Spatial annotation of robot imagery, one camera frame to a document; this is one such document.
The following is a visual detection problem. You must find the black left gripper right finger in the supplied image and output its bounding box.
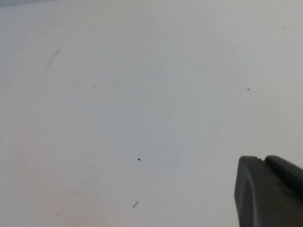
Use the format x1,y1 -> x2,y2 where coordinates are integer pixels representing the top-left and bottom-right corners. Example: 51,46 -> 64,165
264,155 -> 303,203

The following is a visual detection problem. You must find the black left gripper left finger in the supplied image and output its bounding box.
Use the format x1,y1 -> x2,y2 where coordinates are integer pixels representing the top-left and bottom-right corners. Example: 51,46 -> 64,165
234,155 -> 303,227

